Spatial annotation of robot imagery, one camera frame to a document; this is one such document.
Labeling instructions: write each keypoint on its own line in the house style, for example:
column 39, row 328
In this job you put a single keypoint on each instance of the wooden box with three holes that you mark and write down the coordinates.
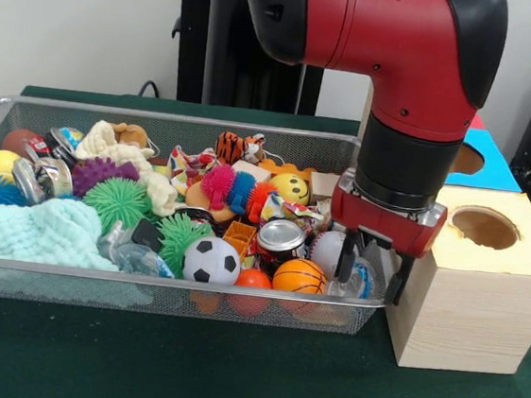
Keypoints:
column 462, row 315

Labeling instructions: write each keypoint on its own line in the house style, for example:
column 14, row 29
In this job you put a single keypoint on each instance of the white baseball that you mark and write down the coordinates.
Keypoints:
column 326, row 250

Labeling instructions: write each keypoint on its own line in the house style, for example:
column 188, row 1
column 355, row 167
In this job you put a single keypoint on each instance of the red rubber ball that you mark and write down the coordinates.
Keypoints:
column 253, row 278

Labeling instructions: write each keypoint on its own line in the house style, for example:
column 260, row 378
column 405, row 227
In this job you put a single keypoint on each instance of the green spiky ball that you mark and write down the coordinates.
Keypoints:
column 178, row 242
column 118, row 200

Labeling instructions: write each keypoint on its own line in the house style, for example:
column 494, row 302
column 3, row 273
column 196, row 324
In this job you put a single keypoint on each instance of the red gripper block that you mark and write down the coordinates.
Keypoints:
column 386, row 223

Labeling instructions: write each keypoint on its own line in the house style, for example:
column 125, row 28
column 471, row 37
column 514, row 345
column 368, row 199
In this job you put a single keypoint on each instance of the silver mesh bin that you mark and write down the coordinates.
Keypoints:
column 96, row 272

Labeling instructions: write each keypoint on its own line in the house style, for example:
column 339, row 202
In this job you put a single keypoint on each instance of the black and white soccer ball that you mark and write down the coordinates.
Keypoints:
column 212, row 260

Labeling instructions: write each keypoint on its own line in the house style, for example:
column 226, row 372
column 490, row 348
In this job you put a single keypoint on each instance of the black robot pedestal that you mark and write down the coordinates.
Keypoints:
column 213, row 60

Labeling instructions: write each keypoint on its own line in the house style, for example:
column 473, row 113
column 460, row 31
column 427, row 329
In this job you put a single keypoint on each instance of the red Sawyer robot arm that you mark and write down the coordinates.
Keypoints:
column 404, row 57

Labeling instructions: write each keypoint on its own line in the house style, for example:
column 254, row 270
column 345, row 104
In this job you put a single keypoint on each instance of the orange tiger plush toy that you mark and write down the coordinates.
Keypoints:
column 240, row 146

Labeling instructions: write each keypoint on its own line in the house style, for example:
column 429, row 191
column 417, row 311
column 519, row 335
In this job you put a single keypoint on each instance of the mint green cloth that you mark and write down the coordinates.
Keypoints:
column 29, row 231

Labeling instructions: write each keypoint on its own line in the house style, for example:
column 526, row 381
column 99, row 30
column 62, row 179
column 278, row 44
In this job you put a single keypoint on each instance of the bottle with blue label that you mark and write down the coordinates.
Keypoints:
column 361, row 278

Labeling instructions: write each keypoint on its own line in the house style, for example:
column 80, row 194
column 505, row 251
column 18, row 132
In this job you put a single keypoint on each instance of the silver soda can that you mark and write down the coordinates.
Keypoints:
column 280, row 241

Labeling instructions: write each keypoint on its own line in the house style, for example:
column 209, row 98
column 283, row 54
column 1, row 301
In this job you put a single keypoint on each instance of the orange basketball toy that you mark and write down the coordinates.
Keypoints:
column 300, row 276

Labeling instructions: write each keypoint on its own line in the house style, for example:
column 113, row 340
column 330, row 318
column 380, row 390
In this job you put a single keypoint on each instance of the yellow smiley face ball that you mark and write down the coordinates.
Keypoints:
column 290, row 187

